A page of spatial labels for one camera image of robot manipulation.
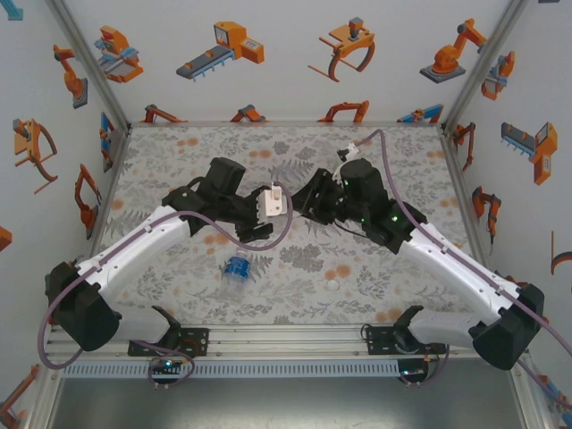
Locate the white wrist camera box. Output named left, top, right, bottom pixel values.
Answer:
left=335, top=140, right=364, bottom=163
left=257, top=186, right=287, bottom=220

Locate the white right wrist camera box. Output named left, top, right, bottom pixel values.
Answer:
left=335, top=140, right=364, bottom=163

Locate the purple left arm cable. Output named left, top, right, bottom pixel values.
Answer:
left=38, top=180, right=295, bottom=392

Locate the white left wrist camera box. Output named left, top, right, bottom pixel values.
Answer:
left=257, top=186, right=287, bottom=220

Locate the aluminium front frame rail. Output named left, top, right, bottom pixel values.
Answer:
left=42, top=324, right=531, bottom=361

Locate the aluminium side frame rail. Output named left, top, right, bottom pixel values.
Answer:
left=88, top=127, right=133, bottom=242
left=439, top=127, right=509, bottom=323

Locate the aluminium lower frame leg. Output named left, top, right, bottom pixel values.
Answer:
left=509, top=357, right=553, bottom=429
left=26, top=359, right=62, bottom=429

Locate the slanted aluminium corner post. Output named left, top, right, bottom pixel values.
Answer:
left=440, top=0, right=533, bottom=133
left=44, top=0, right=133, bottom=130

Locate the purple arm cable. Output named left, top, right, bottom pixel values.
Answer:
left=355, top=128, right=572, bottom=416
left=38, top=180, right=295, bottom=392

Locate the slotted grey cable duct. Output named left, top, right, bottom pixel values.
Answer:
left=60, top=360, right=400, bottom=378

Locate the aluminium back frame rail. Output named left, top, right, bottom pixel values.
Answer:
left=127, top=120, right=448, bottom=129

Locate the grey metal sheet panel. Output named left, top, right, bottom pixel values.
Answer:
left=46, top=377, right=526, bottom=429

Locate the floral patterned table cover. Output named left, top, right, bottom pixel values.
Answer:
left=73, top=123, right=500, bottom=327

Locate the blue label plastic bottle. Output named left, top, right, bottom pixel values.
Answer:
left=219, top=249, right=252, bottom=299

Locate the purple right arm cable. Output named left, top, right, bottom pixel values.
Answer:
left=355, top=128, right=572, bottom=416

